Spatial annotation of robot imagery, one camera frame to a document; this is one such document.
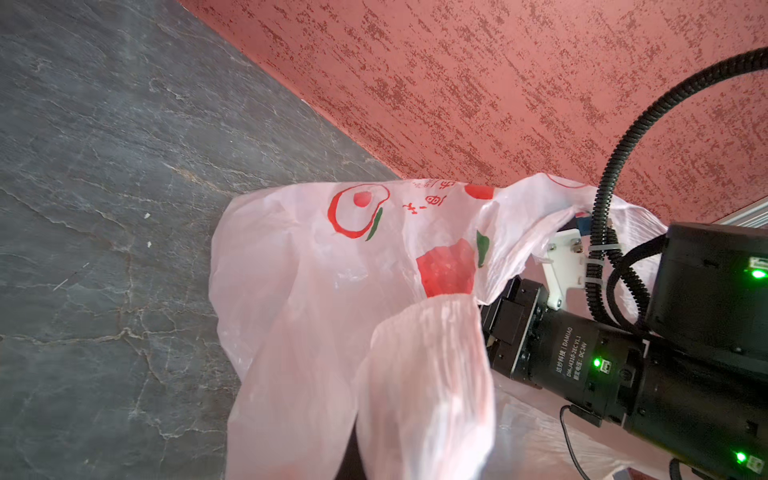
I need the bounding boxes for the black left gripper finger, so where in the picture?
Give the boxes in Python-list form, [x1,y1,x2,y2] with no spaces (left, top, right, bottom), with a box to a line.
[335,425,366,480]

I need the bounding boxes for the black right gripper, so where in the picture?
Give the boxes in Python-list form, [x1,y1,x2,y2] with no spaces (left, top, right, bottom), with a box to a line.
[481,276,548,389]

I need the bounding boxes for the pink plastic bag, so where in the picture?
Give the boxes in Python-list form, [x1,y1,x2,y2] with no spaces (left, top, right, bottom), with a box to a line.
[209,173,663,479]

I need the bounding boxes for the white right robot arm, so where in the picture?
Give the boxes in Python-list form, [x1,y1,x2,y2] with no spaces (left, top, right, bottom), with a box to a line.
[481,223,767,479]

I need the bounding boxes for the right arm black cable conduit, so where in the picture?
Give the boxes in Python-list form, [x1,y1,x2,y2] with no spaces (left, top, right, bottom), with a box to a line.
[584,46,768,334]

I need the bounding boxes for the right aluminium corner post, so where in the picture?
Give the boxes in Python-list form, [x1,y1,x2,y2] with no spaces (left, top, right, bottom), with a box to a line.
[716,197,768,228]

